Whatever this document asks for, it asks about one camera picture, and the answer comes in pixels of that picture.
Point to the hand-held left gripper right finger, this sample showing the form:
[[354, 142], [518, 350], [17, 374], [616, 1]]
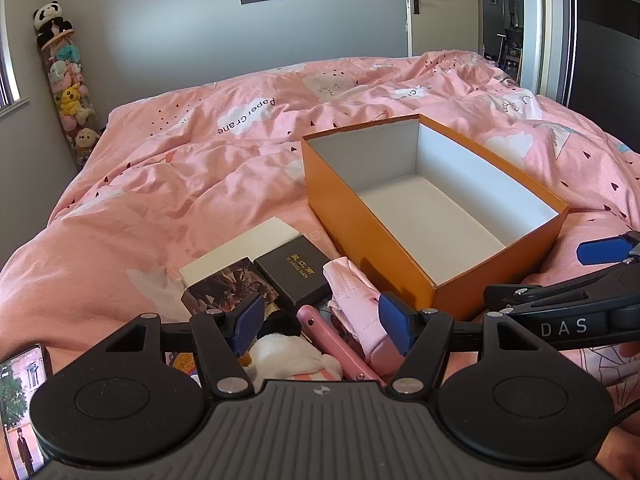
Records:
[[395, 322]]

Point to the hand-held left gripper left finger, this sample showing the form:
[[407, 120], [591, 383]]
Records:
[[247, 322]]

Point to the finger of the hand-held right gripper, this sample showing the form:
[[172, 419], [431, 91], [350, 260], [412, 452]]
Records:
[[515, 296], [600, 251]]

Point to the small brown bear toy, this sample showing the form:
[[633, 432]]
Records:
[[244, 359]]

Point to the illustrated card box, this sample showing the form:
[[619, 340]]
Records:
[[225, 280]]

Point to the pink cloth pouch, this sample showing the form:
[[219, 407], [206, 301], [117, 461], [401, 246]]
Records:
[[350, 305]]

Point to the white plush toy black pompom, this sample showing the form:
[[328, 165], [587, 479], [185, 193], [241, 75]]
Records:
[[285, 355]]

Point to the black box gold print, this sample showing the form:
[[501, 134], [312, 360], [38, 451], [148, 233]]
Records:
[[295, 272]]

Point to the pink slim case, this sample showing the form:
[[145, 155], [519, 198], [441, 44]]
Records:
[[325, 340]]

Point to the white power bank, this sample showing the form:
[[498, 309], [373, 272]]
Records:
[[240, 247]]

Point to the orange cardboard box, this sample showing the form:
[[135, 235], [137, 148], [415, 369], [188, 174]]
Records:
[[360, 220]]

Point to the person's right forearm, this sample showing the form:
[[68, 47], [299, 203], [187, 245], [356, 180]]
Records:
[[622, 460]]

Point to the person's right hand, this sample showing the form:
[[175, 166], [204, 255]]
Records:
[[631, 351]]

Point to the pink printed blanket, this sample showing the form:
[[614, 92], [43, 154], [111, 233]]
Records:
[[175, 185]]

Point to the dark wardrobe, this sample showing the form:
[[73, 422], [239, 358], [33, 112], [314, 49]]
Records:
[[610, 60]]

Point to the dark hallway shelf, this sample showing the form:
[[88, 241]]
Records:
[[510, 55]]

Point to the smartphone with lit screen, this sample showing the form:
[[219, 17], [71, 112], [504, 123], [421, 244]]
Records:
[[20, 400]]

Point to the grey room door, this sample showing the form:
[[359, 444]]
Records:
[[450, 20]]

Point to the clear tube of plush toys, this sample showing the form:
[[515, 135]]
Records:
[[67, 95]]

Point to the window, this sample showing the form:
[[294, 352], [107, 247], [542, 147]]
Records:
[[6, 80]]

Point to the panda plush toy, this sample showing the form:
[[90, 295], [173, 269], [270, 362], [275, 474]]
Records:
[[50, 17]]

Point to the white sliding door frame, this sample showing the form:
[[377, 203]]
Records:
[[550, 35]]

